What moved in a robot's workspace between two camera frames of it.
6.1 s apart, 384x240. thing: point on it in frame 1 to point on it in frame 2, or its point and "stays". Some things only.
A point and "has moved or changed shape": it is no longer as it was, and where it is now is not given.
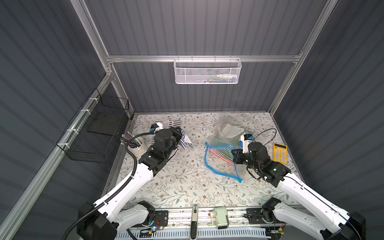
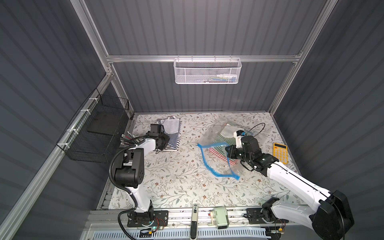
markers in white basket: (228, 78) stays
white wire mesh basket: (207, 71) stays
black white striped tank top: (176, 123) to (160, 121)
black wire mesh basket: (93, 135) stays
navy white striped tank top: (184, 140) has moved or changed shape
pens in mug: (134, 142) stays
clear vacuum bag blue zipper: (224, 138) has moved or changed shape
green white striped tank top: (227, 139) stays
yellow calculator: (280, 153) stays
